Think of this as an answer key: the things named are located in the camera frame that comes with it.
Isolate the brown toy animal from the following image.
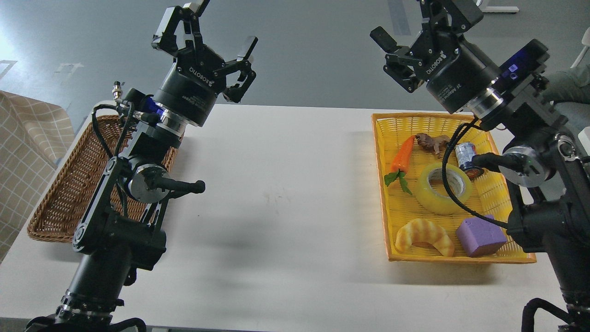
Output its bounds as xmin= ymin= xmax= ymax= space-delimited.
xmin=414 ymin=133 xmax=451 ymax=159

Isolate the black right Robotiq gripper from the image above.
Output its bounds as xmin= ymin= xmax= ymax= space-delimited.
xmin=370 ymin=0 xmax=500 ymax=113

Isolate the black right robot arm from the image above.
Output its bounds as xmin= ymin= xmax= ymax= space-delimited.
xmin=370 ymin=0 xmax=590 ymax=332

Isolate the toy croissant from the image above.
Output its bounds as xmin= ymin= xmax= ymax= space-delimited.
xmin=395 ymin=218 xmax=455 ymax=257

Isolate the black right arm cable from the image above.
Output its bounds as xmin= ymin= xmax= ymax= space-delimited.
xmin=441 ymin=118 xmax=510 ymax=229

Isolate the brown wicker basket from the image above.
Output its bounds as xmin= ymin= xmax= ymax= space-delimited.
xmin=27 ymin=114 xmax=185 ymax=243

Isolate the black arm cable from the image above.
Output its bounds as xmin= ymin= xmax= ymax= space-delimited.
xmin=441 ymin=118 xmax=510 ymax=229
xmin=91 ymin=104 xmax=134 ymax=160

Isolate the yellow tape roll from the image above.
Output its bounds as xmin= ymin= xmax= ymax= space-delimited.
xmin=414 ymin=163 xmax=473 ymax=215

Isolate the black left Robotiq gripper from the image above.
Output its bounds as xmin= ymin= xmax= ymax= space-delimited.
xmin=152 ymin=0 xmax=259 ymax=127

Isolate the small blue can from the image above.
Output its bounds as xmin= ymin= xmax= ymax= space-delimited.
xmin=454 ymin=142 xmax=484 ymax=180

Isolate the seated person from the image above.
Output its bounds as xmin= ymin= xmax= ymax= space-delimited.
xmin=539 ymin=28 xmax=590 ymax=139

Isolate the purple foam block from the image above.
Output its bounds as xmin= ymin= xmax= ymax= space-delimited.
xmin=455 ymin=217 xmax=507 ymax=258

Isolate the yellow plastic basket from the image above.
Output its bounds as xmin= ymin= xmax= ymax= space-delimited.
xmin=372 ymin=112 xmax=537 ymax=263

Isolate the white stand base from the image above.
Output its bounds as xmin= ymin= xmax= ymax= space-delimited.
xmin=475 ymin=0 xmax=520 ymax=13

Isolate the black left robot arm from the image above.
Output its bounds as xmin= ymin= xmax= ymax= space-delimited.
xmin=25 ymin=0 xmax=257 ymax=332

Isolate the beige checkered cloth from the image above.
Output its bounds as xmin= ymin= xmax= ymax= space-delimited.
xmin=0 ymin=91 xmax=75 ymax=259

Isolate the orange toy carrot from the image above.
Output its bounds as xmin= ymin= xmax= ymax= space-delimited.
xmin=383 ymin=135 xmax=415 ymax=196

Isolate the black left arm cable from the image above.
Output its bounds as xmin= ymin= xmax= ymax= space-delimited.
xmin=91 ymin=104 xmax=134 ymax=160

